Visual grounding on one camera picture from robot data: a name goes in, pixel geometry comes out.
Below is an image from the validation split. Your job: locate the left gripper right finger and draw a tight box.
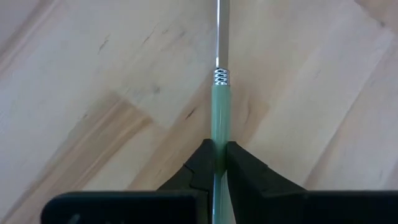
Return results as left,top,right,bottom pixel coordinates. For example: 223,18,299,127
226,141,398,224

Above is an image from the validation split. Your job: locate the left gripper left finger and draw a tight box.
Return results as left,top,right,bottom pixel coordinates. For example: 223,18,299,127
40,138,217,224

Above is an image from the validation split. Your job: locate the light green cucumber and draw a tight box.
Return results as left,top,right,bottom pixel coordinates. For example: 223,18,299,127
211,0,233,224

